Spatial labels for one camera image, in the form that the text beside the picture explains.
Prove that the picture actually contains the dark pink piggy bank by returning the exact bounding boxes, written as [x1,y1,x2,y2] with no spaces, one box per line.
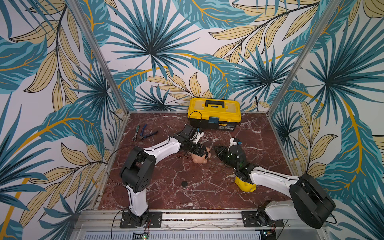
[191,148,211,164]

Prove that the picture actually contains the yellow piggy bank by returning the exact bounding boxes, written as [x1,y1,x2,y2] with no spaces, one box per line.
[235,177,257,193]

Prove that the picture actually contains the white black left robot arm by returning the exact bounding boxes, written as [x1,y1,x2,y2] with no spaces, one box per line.
[120,132,211,217]

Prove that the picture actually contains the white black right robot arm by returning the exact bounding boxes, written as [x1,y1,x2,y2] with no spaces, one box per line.
[214,145,336,229]

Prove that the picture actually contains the yellow black plastic toolbox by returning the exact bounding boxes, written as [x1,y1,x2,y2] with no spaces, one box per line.
[188,98,242,131]

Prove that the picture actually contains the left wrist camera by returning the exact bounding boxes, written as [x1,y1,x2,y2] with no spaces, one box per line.
[179,124,204,144]

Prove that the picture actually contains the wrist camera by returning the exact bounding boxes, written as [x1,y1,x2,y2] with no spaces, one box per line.
[179,124,204,144]
[229,138,242,148]

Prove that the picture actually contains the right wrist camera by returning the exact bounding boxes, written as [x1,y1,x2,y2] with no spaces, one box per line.
[229,138,242,148]

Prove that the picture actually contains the blue handled pliers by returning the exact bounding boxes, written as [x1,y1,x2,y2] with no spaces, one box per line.
[140,124,159,141]

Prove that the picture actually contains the green handled wrench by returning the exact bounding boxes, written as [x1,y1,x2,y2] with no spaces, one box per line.
[132,125,140,142]

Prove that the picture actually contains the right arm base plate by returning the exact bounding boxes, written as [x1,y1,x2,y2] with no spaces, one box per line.
[241,211,284,228]

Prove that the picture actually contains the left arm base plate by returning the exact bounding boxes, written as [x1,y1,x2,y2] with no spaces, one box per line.
[119,211,163,229]

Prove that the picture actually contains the aluminium front rail frame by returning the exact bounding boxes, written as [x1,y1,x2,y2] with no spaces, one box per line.
[70,210,331,240]

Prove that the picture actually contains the right aluminium corner post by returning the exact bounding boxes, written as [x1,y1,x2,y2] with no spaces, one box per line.
[267,0,341,117]

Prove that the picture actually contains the aluminium corner post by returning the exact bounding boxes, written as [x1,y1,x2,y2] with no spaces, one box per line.
[68,0,129,116]
[267,0,341,117]

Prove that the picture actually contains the left aluminium corner post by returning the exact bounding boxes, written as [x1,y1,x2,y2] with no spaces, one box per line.
[68,0,129,116]

